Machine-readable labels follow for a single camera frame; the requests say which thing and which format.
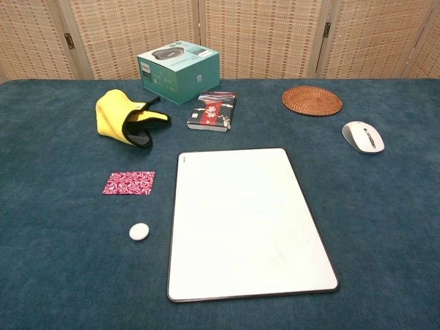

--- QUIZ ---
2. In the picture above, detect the pink patterned card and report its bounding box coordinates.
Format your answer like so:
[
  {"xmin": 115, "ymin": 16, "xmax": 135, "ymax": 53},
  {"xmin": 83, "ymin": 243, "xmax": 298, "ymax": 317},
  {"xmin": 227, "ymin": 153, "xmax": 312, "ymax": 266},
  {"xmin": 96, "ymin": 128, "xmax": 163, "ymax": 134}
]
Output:
[{"xmin": 102, "ymin": 170, "xmax": 156, "ymax": 197}]

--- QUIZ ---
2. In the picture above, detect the white closed laptop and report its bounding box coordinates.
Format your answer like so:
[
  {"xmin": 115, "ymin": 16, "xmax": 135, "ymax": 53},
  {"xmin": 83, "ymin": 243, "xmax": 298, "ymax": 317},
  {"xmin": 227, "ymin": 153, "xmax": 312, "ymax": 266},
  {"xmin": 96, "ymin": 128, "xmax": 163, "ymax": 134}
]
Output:
[{"xmin": 166, "ymin": 147, "xmax": 340, "ymax": 303}]

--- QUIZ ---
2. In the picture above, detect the teal product box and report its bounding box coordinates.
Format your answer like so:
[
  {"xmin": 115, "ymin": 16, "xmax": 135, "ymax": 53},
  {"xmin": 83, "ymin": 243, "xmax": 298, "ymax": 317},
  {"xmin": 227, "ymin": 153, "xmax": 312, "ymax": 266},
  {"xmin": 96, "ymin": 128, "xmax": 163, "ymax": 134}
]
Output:
[{"xmin": 136, "ymin": 40, "xmax": 221, "ymax": 105}]

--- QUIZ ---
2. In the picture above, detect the dark printed packet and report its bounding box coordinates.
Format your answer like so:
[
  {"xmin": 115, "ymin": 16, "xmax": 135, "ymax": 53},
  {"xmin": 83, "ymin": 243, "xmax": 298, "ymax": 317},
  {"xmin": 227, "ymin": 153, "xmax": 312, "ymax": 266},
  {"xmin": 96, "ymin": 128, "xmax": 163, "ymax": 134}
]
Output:
[{"xmin": 186, "ymin": 90, "xmax": 238, "ymax": 133}]

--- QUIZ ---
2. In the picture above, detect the yellow cloth with black strap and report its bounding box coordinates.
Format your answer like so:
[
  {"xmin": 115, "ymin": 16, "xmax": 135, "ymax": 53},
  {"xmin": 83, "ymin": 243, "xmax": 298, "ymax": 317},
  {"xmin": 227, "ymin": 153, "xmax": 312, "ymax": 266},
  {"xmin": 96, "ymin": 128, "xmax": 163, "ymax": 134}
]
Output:
[{"xmin": 95, "ymin": 89, "xmax": 172, "ymax": 149}]

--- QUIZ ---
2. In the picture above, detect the woven bamboo folding screen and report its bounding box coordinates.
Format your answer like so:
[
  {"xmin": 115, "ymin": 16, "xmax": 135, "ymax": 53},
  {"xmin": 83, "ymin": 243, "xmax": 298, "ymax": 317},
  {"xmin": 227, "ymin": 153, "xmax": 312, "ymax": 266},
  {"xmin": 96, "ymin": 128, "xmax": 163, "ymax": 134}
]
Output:
[{"xmin": 0, "ymin": 0, "xmax": 440, "ymax": 85}]

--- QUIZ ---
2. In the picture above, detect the white computer mouse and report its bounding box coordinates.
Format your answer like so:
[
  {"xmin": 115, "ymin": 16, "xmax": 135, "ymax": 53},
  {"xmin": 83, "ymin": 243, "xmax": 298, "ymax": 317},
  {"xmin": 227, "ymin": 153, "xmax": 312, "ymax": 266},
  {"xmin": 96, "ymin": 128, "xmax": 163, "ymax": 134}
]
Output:
[{"xmin": 341, "ymin": 120, "xmax": 386, "ymax": 154}]

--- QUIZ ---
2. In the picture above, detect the dark blue table cloth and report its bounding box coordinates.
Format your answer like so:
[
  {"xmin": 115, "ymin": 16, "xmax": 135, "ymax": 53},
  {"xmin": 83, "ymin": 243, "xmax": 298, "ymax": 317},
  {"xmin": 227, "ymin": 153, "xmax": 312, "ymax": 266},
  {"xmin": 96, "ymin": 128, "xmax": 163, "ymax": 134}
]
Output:
[{"xmin": 0, "ymin": 78, "xmax": 440, "ymax": 330}]

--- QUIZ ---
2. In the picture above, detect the round brown rattan coaster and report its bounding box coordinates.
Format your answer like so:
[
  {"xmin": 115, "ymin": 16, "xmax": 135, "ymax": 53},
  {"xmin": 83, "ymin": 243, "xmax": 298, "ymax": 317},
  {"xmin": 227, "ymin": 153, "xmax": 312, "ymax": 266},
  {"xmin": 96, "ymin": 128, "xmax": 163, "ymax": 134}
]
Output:
[{"xmin": 282, "ymin": 85, "xmax": 344, "ymax": 119}]

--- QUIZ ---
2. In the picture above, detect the small white disc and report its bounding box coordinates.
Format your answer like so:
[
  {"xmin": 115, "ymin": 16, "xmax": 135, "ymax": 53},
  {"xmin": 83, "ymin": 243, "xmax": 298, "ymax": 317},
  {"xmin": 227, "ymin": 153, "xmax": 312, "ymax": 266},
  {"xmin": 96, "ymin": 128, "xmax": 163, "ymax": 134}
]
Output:
[{"xmin": 129, "ymin": 223, "xmax": 151, "ymax": 243}]

